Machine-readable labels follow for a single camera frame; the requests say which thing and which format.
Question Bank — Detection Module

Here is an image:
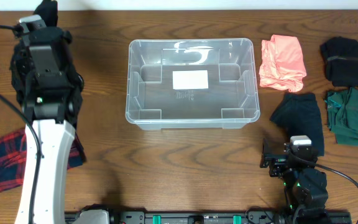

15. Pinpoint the black buttoned garment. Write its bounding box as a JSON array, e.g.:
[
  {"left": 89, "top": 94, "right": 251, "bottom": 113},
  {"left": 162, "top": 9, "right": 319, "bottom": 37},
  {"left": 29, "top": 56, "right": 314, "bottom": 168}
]
[{"left": 9, "top": 0, "right": 85, "bottom": 125}]

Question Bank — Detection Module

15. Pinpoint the red navy plaid shirt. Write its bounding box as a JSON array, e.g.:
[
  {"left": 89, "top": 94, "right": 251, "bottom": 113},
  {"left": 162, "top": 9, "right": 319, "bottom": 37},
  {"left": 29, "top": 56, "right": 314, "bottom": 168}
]
[{"left": 0, "top": 127, "right": 86, "bottom": 198}]

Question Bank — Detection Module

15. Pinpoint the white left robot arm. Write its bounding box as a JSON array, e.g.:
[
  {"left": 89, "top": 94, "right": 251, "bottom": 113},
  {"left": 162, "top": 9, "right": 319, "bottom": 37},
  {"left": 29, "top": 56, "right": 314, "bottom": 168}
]
[{"left": 11, "top": 27, "right": 84, "bottom": 223}]

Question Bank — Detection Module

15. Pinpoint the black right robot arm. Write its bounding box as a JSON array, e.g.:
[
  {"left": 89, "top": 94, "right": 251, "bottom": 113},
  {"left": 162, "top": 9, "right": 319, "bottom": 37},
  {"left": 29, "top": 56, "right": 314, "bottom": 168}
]
[{"left": 260, "top": 136, "right": 332, "bottom": 224}]

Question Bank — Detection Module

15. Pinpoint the dark navy folded garment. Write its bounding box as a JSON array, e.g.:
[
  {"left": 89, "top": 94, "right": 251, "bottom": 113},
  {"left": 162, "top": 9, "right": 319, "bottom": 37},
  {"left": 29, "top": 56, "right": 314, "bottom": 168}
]
[{"left": 270, "top": 93, "right": 324, "bottom": 156}]

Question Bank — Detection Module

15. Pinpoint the dark green folded garment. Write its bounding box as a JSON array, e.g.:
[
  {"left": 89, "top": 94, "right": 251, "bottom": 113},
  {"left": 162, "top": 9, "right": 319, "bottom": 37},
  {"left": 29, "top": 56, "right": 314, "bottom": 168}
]
[{"left": 324, "top": 87, "right": 358, "bottom": 146}]

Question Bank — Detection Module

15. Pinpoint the pink folded garment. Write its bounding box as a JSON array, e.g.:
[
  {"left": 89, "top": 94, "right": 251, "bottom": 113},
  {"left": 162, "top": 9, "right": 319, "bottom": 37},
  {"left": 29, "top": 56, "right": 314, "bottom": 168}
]
[{"left": 259, "top": 34, "right": 307, "bottom": 92}]

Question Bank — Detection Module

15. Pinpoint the black garment with band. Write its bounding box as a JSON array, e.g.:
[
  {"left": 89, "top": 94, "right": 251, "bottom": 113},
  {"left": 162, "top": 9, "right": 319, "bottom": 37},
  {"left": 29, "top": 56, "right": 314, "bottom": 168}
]
[{"left": 320, "top": 37, "right": 358, "bottom": 87}]

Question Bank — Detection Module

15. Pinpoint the clear plastic storage bin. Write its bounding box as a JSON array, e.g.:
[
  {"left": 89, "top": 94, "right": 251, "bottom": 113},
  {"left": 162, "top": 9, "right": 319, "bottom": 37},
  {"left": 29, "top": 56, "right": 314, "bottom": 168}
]
[{"left": 126, "top": 38, "right": 260, "bottom": 130}]

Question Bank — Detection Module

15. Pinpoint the white label in bin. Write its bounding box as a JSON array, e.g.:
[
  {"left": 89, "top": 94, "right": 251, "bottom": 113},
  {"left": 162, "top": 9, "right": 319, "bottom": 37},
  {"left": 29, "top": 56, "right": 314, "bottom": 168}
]
[{"left": 172, "top": 70, "right": 209, "bottom": 90}]

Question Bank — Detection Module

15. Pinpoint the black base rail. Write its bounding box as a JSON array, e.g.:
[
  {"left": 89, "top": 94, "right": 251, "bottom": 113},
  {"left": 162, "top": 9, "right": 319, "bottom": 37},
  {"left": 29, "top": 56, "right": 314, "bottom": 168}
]
[{"left": 64, "top": 203, "right": 353, "bottom": 224}]

